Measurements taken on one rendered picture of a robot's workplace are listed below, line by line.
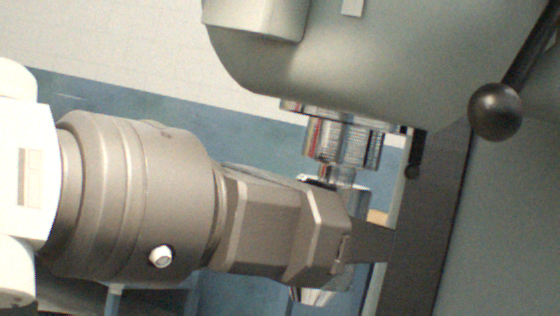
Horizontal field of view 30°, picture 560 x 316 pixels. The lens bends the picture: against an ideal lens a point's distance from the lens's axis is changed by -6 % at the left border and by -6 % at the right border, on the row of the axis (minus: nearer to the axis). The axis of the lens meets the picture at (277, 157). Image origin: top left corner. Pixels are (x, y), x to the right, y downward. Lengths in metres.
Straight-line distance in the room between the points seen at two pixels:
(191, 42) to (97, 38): 0.79
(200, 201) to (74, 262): 0.07
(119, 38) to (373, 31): 6.13
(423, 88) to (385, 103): 0.02
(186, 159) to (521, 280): 0.51
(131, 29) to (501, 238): 5.70
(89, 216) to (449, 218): 0.55
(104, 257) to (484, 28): 0.24
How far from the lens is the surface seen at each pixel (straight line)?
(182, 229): 0.55
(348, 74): 0.57
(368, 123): 0.62
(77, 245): 0.54
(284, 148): 5.78
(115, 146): 0.54
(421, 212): 1.04
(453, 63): 0.59
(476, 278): 1.02
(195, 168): 0.56
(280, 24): 0.55
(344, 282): 0.65
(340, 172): 0.65
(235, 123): 5.99
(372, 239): 0.64
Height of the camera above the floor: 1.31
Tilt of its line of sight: 3 degrees down
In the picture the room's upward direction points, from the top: 12 degrees clockwise
